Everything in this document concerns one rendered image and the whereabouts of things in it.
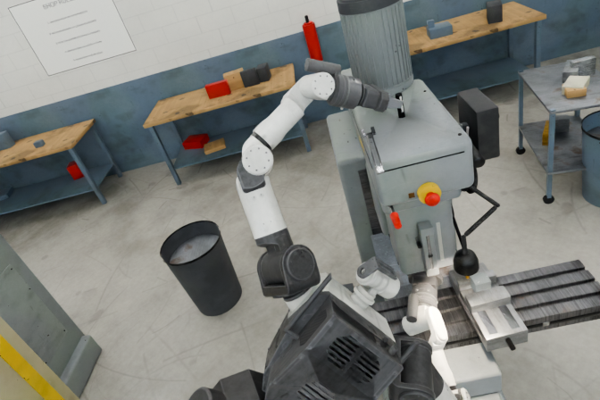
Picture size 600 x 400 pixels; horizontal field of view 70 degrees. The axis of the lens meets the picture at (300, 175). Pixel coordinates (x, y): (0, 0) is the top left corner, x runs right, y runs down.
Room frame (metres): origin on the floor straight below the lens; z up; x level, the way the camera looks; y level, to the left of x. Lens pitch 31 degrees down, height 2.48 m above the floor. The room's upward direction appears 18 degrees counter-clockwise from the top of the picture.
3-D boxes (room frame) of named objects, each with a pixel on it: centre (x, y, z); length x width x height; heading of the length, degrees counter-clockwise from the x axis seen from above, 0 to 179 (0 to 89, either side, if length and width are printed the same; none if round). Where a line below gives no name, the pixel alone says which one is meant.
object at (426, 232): (1.03, -0.33, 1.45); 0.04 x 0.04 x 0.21; 83
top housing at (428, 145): (1.15, -0.34, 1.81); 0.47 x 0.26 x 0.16; 173
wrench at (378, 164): (0.99, -0.21, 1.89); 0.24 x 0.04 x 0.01; 171
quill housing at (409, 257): (1.14, -0.34, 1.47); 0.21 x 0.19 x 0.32; 83
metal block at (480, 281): (1.11, -0.54, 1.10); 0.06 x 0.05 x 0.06; 86
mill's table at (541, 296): (1.13, -0.36, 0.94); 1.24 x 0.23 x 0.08; 83
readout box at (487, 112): (1.39, -0.71, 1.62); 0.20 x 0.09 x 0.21; 173
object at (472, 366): (1.14, -0.34, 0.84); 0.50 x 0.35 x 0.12; 173
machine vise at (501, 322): (1.08, -0.54, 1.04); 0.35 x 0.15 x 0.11; 176
